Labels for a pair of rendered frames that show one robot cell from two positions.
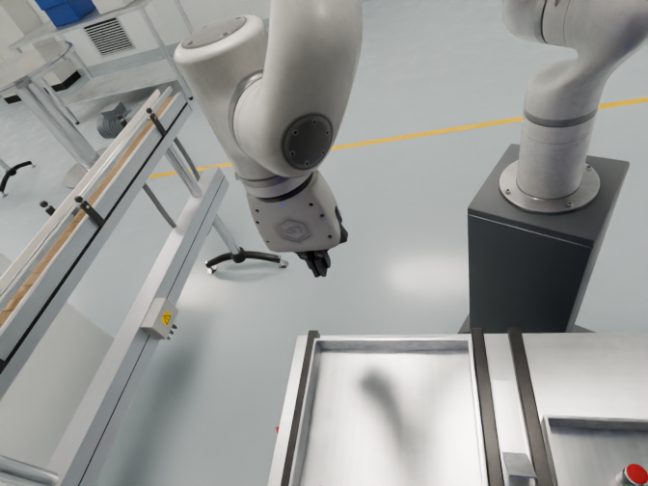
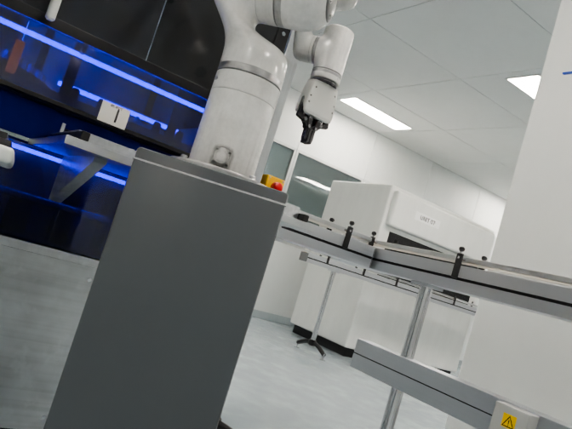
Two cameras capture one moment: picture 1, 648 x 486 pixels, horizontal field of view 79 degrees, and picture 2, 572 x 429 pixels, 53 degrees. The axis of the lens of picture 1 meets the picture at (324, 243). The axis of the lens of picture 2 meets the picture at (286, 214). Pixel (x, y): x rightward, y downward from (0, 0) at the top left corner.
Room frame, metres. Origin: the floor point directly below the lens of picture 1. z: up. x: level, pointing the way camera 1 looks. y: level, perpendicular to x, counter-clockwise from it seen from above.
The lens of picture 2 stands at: (1.23, -1.28, 0.75)
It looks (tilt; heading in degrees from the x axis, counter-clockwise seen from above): 5 degrees up; 123
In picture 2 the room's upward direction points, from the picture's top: 17 degrees clockwise
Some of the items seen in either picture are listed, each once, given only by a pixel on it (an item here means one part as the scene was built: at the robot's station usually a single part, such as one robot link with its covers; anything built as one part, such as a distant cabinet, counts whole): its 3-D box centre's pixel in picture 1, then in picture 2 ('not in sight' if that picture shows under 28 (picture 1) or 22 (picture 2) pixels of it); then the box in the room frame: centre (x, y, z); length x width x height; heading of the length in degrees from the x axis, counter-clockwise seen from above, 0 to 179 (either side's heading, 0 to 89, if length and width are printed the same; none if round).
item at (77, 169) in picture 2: not in sight; (75, 181); (-0.02, -0.34, 0.79); 0.34 x 0.03 x 0.13; 155
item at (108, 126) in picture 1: (127, 119); not in sight; (1.78, 0.58, 0.90); 0.28 x 0.12 x 0.14; 65
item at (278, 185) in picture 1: (274, 166); (325, 79); (0.38, 0.02, 1.27); 0.09 x 0.08 x 0.03; 65
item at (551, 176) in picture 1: (553, 149); (232, 130); (0.56, -0.50, 0.95); 0.19 x 0.19 x 0.18
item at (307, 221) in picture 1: (293, 206); (318, 100); (0.38, 0.02, 1.21); 0.10 x 0.07 x 0.11; 65
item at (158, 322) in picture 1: (160, 318); (513, 422); (0.98, 0.64, 0.50); 0.12 x 0.05 x 0.09; 155
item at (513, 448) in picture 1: (511, 422); not in sight; (0.15, -0.14, 0.91); 0.14 x 0.03 x 0.06; 155
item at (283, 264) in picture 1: (241, 259); not in sight; (1.57, 0.45, 0.07); 0.50 x 0.08 x 0.14; 65
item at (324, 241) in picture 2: not in sight; (303, 225); (0.06, 0.68, 0.92); 0.69 x 0.15 x 0.16; 65
